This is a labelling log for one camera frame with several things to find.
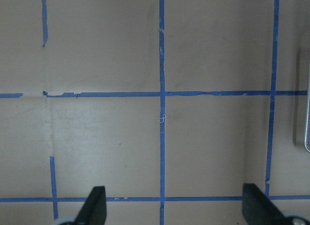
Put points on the silver wire mesh shelf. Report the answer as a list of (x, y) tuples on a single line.
[(301, 130)]

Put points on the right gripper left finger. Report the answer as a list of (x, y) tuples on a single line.
[(94, 210)]

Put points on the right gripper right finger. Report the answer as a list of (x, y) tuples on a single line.
[(257, 209)]

